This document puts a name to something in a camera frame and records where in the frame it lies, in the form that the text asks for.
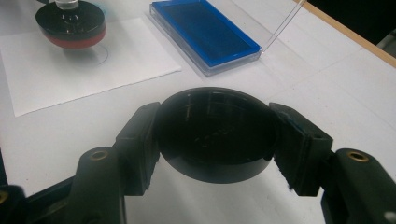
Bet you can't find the black round stamp cap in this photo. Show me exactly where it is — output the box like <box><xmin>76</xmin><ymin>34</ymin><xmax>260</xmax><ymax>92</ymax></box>
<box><xmin>154</xmin><ymin>87</ymin><xmax>280</xmax><ymax>185</ymax></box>

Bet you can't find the white paper sheet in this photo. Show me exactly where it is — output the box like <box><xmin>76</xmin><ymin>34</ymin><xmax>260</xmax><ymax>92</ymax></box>
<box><xmin>0</xmin><ymin>17</ymin><xmax>182</xmax><ymax>119</ymax></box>

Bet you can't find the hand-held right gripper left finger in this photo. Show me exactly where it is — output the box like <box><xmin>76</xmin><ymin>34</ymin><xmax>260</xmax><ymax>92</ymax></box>
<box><xmin>113</xmin><ymin>102</ymin><xmax>162</xmax><ymax>197</ymax></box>

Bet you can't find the blue ink pad box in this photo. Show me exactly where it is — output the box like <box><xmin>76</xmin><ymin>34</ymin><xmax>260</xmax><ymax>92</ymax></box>
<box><xmin>148</xmin><ymin>0</ymin><xmax>307</xmax><ymax>77</ymax></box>

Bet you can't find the round stamp with clear handle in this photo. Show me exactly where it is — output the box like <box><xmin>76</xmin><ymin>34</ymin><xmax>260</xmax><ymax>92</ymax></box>
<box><xmin>35</xmin><ymin>0</ymin><xmax>107</xmax><ymax>50</ymax></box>

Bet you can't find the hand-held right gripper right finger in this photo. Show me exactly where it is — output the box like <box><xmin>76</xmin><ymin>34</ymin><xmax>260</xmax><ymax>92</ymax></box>
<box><xmin>269</xmin><ymin>102</ymin><xmax>334</xmax><ymax>198</ymax></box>

